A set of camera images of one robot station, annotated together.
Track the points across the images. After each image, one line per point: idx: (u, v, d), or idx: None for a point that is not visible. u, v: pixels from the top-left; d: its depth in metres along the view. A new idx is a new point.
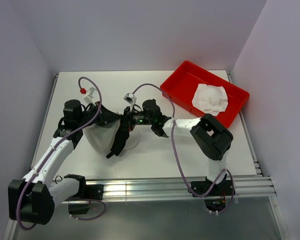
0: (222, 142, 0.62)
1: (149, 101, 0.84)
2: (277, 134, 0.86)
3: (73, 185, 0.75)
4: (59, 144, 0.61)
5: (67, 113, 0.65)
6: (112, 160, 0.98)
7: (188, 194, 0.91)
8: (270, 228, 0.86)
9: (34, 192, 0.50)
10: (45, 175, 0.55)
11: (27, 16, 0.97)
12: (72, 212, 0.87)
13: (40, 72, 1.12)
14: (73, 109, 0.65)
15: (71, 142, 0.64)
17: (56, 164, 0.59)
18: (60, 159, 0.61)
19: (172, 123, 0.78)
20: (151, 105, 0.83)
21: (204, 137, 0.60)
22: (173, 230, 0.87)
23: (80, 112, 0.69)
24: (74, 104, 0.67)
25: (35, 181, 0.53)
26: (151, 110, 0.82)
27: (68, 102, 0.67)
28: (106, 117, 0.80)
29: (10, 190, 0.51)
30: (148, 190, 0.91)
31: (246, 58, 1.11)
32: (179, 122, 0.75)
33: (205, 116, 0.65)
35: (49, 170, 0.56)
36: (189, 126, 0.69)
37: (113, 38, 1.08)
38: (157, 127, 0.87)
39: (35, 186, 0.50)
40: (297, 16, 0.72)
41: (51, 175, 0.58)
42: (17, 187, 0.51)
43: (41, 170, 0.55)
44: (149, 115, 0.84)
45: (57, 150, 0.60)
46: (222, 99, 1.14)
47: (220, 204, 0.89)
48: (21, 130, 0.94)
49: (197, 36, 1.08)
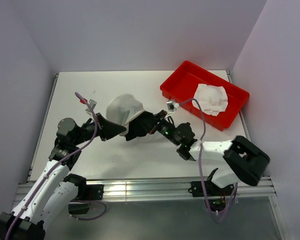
0: (258, 166, 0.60)
1: (184, 126, 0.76)
2: (277, 134, 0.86)
3: (71, 194, 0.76)
4: (52, 172, 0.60)
5: (61, 136, 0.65)
6: (112, 161, 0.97)
7: (188, 194, 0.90)
8: (270, 228, 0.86)
9: (22, 228, 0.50)
10: (34, 209, 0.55)
11: (27, 16, 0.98)
12: (72, 212, 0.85)
13: (40, 72, 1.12)
14: (67, 133, 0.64)
15: (65, 167, 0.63)
17: (48, 193, 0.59)
18: (53, 186, 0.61)
19: (199, 146, 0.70)
20: (186, 131, 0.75)
21: (240, 163, 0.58)
22: (172, 230, 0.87)
23: (76, 131, 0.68)
24: (68, 126, 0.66)
25: (23, 216, 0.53)
26: (187, 138, 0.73)
27: (62, 124, 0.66)
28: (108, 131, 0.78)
29: None
30: (148, 190, 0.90)
31: (246, 58, 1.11)
32: (206, 145, 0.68)
33: (236, 139, 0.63)
35: (38, 202, 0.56)
36: (220, 149, 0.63)
37: (113, 38, 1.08)
38: (183, 151, 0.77)
39: (22, 223, 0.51)
40: (297, 16, 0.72)
41: (43, 205, 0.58)
42: (5, 222, 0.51)
43: (30, 204, 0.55)
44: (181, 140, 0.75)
45: (50, 178, 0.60)
46: (222, 99, 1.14)
47: (220, 204, 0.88)
48: (21, 130, 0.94)
49: (197, 36, 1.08)
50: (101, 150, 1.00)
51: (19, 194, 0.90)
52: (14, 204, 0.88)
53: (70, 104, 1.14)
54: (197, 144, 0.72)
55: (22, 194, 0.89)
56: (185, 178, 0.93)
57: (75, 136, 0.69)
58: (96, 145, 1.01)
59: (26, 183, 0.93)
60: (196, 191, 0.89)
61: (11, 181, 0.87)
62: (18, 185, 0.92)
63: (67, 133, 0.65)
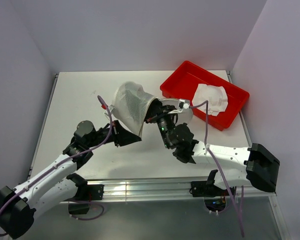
0: (274, 173, 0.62)
1: (181, 127, 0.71)
2: (277, 134, 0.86)
3: (68, 193, 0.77)
4: (61, 164, 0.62)
5: (77, 137, 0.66)
6: (112, 161, 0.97)
7: (188, 194, 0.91)
8: (270, 228, 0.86)
9: (16, 207, 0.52)
10: (34, 193, 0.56)
11: (27, 16, 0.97)
12: (72, 212, 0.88)
13: (40, 72, 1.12)
14: (83, 135, 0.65)
15: (74, 164, 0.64)
17: (51, 182, 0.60)
18: (57, 178, 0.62)
19: (206, 151, 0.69)
20: (185, 132, 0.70)
21: (263, 176, 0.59)
22: (173, 230, 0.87)
23: (93, 134, 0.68)
24: (87, 128, 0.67)
25: (22, 196, 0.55)
26: (186, 141, 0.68)
27: (82, 125, 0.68)
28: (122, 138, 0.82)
29: (0, 195, 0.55)
30: (148, 190, 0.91)
31: (246, 58, 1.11)
32: (216, 152, 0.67)
33: (254, 147, 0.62)
35: (40, 188, 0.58)
36: (237, 158, 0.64)
37: (113, 38, 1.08)
38: (181, 155, 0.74)
39: (18, 202, 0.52)
40: (297, 15, 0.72)
41: (42, 192, 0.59)
42: (5, 195, 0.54)
43: (32, 187, 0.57)
44: (178, 143, 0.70)
45: (58, 169, 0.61)
46: (222, 99, 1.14)
47: (220, 204, 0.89)
48: (21, 130, 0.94)
49: (197, 36, 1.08)
50: (101, 150, 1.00)
51: None
52: None
53: (70, 105, 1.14)
54: (203, 149, 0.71)
55: None
56: (185, 178, 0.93)
57: (92, 139, 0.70)
58: None
59: None
60: (196, 191, 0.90)
61: (11, 181, 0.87)
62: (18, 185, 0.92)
63: (83, 136, 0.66)
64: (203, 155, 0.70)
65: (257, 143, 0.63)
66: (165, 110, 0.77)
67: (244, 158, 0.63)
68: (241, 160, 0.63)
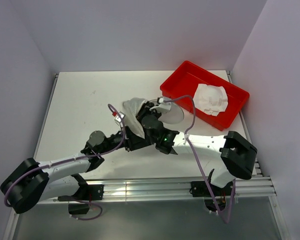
0: (251, 161, 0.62)
1: (149, 117, 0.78)
2: (277, 134, 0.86)
3: (69, 190, 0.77)
4: (79, 159, 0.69)
5: (89, 145, 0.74)
6: (112, 161, 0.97)
7: (188, 194, 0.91)
8: (270, 228, 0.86)
9: (35, 178, 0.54)
10: (53, 173, 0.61)
11: (27, 16, 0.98)
12: (72, 212, 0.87)
13: (40, 72, 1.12)
14: (94, 145, 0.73)
15: (87, 164, 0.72)
17: (66, 170, 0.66)
18: (72, 170, 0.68)
19: (185, 140, 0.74)
20: (151, 121, 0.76)
21: (238, 161, 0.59)
22: (173, 230, 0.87)
23: (105, 143, 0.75)
24: (99, 137, 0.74)
25: (44, 170, 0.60)
26: (153, 128, 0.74)
27: (95, 134, 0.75)
28: (132, 142, 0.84)
29: (24, 164, 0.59)
30: (148, 190, 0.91)
31: (246, 58, 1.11)
32: (195, 141, 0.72)
33: (230, 135, 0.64)
35: (59, 170, 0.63)
36: (214, 146, 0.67)
37: (112, 38, 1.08)
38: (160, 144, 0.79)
39: (39, 174, 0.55)
40: (297, 16, 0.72)
41: (56, 177, 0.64)
42: (29, 165, 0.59)
43: (54, 167, 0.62)
44: (151, 132, 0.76)
45: (75, 162, 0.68)
46: (222, 99, 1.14)
47: (220, 204, 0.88)
48: (21, 130, 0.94)
49: (197, 36, 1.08)
50: None
51: None
52: None
53: (70, 104, 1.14)
54: (182, 139, 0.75)
55: None
56: (185, 178, 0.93)
57: (104, 147, 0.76)
58: None
59: None
60: (196, 191, 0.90)
61: None
62: None
63: (94, 145, 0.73)
64: (183, 145, 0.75)
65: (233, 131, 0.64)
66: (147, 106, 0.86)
67: (220, 146, 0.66)
68: (216, 147, 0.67)
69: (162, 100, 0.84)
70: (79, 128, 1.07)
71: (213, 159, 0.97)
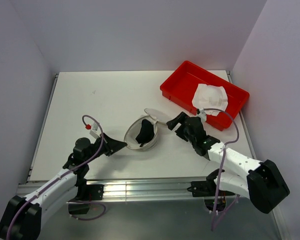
0: (277, 197, 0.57)
1: (197, 121, 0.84)
2: (278, 134, 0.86)
3: (70, 196, 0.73)
4: (64, 175, 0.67)
5: (75, 152, 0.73)
6: (111, 161, 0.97)
7: (187, 194, 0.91)
8: (271, 229, 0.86)
9: (29, 213, 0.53)
10: (44, 200, 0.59)
11: (27, 16, 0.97)
12: (72, 212, 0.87)
13: (40, 72, 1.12)
14: (82, 150, 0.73)
15: (74, 176, 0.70)
17: (56, 192, 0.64)
18: (61, 189, 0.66)
19: (221, 151, 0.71)
20: (193, 120, 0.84)
21: (261, 189, 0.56)
22: (173, 230, 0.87)
23: (89, 148, 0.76)
24: (84, 143, 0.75)
25: (33, 202, 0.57)
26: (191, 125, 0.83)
27: (79, 141, 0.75)
28: (112, 145, 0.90)
29: (10, 205, 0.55)
30: (148, 190, 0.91)
31: (246, 57, 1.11)
32: (230, 154, 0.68)
33: (266, 163, 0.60)
35: (48, 195, 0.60)
36: (245, 166, 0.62)
37: (112, 38, 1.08)
38: (197, 145, 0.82)
39: (31, 207, 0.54)
40: (298, 15, 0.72)
41: (49, 201, 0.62)
42: (16, 204, 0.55)
43: (42, 194, 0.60)
44: (190, 130, 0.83)
45: (62, 179, 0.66)
46: (222, 99, 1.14)
47: (220, 204, 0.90)
48: (21, 130, 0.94)
49: (197, 36, 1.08)
50: None
51: (19, 194, 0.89)
52: None
53: (70, 104, 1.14)
54: (220, 148, 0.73)
55: (22, 194, 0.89)
56: (185, 178, 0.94)
57: (88, 154, 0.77)
58: None
59: (26, 184, 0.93)
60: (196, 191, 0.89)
61: (11, 181, 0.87)
62: (18, 185, 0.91)
63: (82, 150, 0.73)
64: (217, 153, 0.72)
65: (272, 161, 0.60)
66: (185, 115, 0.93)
67: (249, 167, 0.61)
68: (246, 168, 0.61)
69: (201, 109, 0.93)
70: (79, 128, 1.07)
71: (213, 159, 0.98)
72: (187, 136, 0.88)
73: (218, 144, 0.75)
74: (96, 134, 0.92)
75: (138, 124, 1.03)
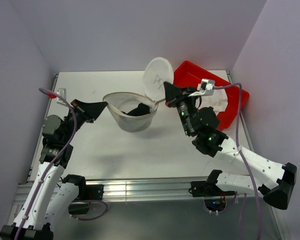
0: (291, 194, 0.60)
1: (208, 111, 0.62)
2: (278, 133, 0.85)
3: (72, 193, 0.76)
4: (46, 175, 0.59)
5: (47, 136, 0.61)
6: (112, 161, 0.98)
7: (188, 194, 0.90)
8: (271, 228, 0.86)
9: (27, 238, 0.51)
10: (35, 217, 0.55)
11: (27, 16, 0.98)
12: (72, 212, 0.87)
13: (40, 72, 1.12)
14: (54, 131, 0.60)
15: (59, 167, 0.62)
17: (46, 198, 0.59)
18: (51, 190, 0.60)
19: (238, 153, 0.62)
20: (210, 115, 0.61)
21: (288, 197, 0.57)
22: (173, 230, 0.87)
23: (62, 127, 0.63)
24: (53, 124, 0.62)
25: (26, 226, 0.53)
26: (211, 127, 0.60)
27: (46, 122, 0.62)
28: (91, 113, 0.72)
29: (2, 236, 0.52)
30: (148, 191, 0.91)
31: (245, 57, 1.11)
32: (250, 159, 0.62)
33: (290, 169, 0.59)
35: (39, 209, 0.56)
36: (270, 173, 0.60)
37: (112, 38, 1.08)
38: (202, 143, 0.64)
39: (28, 232, 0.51)
40: (297, 15, 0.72)
41: (44, 209, 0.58)
42: (9, 234, 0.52)
43: (30, 211, 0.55)
44: (201, 128, 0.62)
45: (45, 182, 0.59)
46: (222, 99, 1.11)
47: (220, 204, 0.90)
48: (21, 130, 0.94)
49: (197, 35, 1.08)
50: (101, 150, 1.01)
51: (19, 194, 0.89)
52: (14, 204, 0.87)
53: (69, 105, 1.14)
54: (233, 148, 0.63)
55: (22, 194, 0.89)
56: (185, 179, 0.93)
57: (65, 132, 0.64)
58: (95, 146, 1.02)
59: (26, 183, 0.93)
60: (196, 191, 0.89)
61: (11, 181, 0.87)
62: (18, 185, 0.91)
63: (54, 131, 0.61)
64: (233, 156, 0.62)
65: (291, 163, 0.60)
66: (185, 93, 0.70)
67: (277, 176, 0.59)
68: (274, 177, 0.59)
69: (210, 87, 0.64)
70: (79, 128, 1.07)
71: (213, 160, 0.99)
72: (182, 120, 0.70)
73: (224, 141, 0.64)
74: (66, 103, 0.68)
75: (131, 97, 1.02)
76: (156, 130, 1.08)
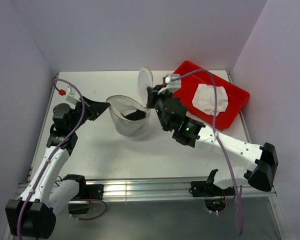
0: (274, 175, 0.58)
1: (172, 101, 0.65)
2: (278, 134, 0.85)
3: (74, 189, 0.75)
4: (53, 155, 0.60)
5: (57, 121, 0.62)
6: (112, 161, 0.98)
7: (188, 194, 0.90)
8: (271, 229, 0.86)
9: (33, 210, 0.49)
10: (42, 192, 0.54)
11: (27, 16, 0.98)
12: (71, 211, 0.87)
13: (40, 72, 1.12)
14: (64, 116, 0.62)
15: (65, 150, 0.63)
17: (52, 177, 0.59)
18: (56, 171, 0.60)
19: (215, 138, 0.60)
20: (174, 104, 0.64)
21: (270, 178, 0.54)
22: (172, 230, 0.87)
23: (71, 115, 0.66)
24: (64, 109, 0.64)
25: (32, 200, 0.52)
26: (176, 113, 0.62)
27: (57, 108, 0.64)
28: (96, 109, 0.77)
29: (8, 210, 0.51)
30: (148, 191, 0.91)
31: (246, 57, 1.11)
32: (226, 142, 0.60)
33: (268, 148, 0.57)
35: (45, 185, 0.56)
36: (248, 154, 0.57)
37: (112, 38, 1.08)
38: (180, 134, 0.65)
39: (34, 204, 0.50)
40: (297, 15, 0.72)
41: (50, 189, 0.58)
42: (15, 207, 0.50)
43: (37, 187, 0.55)
44: (172, 119, 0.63)
45: (52, 161, 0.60)
46: (222, 99, 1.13)
47: (220, 204, 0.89)
48: (21, 129, 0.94)
49: (197, 36, 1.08)
50: (101, 150, 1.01)
51: (19, 194, 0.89)
52: None
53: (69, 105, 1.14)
54: (210, 135, 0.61)
55: None
56: (185, 179, 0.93)
57: (72, 121, 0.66)
58: (95, 146, 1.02)
59: (26, 183, 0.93)
60: (196, 191, 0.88)
61: (11, 181, 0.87)
62: (18, 184, 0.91)
63: (64, 116, 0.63)
64: (211, 143, 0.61)
65: (266, 142, 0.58)
66: (154, 91, 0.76)
67: (255, 156, 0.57)
68: (251, 157, 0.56)
69: (169, 79, 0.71)
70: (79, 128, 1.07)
71: (213, 160, 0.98)
72: (160, 118, 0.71)
73: (201, 130, 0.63)
74: (75, 98, 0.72)
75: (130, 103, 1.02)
76: (156, 130, 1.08)
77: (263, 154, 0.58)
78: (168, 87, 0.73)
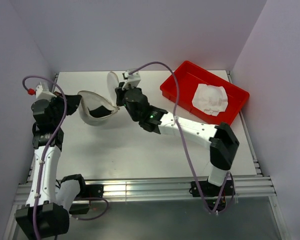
0: (233, 153, 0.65)
1: (133, 92, 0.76)
2: (278, 133, 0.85)
3: (76, 187, 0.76)
4: (46, 155, 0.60)
5: (38, 117, 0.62)
6: (112, 161, 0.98)
7: (188, 194, 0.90)
8: (271, 229, 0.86)
9: (46, 212, 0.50)
10: (48, 192, 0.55)
11: (27, 16, 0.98)
12: (72, 212, 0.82)
13: (40, 72, 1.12)
14: (44, 111, 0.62)
15: (56, 147, 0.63)
17: (52, 176, 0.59)
18: (54, 170, 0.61)
19: (174, 123, 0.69)
20: (135, 95, 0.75)
21: (224, 154, 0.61)
22: (172, 230, 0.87)
23: (51, 109, 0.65)
24: (42, 105, 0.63)
25: (40, 202, 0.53)
26: (136, 102, 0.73)
27: (35, 105, 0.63)
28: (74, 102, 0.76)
29: (19, 220, 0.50)
30: (148, 191, 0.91)
31: (246, 57, 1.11)
32: (184, 125, 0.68)
33: (222, 127, 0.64)
35: (49, 186, 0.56)
36: (203, 134, 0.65)
37: (112, 38, 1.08)
38: (144, 121, 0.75)
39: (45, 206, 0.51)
40: (297, 16, 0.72)
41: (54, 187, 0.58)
42: (26, 215, 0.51)
43: (41, 189, 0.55)
44: (134, 107, 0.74)
45: (46, 162, 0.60)
46: (222, 99, 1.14)
47: (220, 204, 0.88)
48: (21, 129, 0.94)
49: (196, 36, 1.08)
50: (100, 150, 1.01)
51: (19, 194, 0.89)
52: (14, 204, 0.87)
53: None
54: (171, 120, 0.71)
55: (22, 194, 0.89)
56: (185, 179, 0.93)
57: (54, 117, 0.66)
58: (95, 146, 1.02)
59: (26, 183, 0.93)
60: (196, 191, 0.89)
61: (11, 181, 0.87)
62: (18, 185, 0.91)
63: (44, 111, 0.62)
64: (171, 127, 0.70)
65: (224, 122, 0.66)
66: (119, 87, 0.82)
67: (210, 135, 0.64)
68: (206, 136, 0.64)
69: (127, 73, 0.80)
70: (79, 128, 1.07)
71: None
72: (127, 110, 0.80)
73: (162, 116, 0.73)
74: (50, 94, 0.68)
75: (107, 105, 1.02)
76: None
77: (219, 133, 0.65)
78: (129, 82, 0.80)
